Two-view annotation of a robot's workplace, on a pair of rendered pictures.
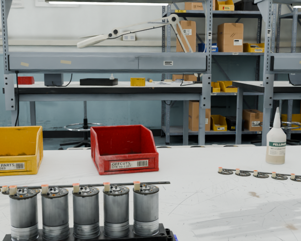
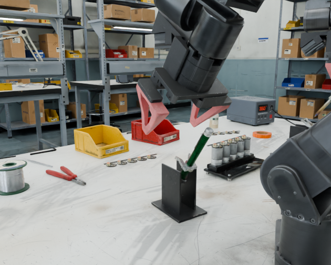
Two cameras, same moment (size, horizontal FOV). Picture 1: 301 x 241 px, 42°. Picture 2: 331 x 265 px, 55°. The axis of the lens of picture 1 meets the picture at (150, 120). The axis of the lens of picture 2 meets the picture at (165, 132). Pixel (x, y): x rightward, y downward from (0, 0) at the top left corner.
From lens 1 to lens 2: 63 cm
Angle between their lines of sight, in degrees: 36
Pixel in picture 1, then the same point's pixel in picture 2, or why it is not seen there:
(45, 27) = not seen: outside the picture
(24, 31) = not seen: outside the picture
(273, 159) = (215, 126)
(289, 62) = (119, 68)
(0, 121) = not seen: outside the picture
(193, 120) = (30, 115)
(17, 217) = (220, 155)
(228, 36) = (51, 44)
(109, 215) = (240, 149)
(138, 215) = (246, 148)
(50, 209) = (228, 150)
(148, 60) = (16, 68)
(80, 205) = (234, 147)
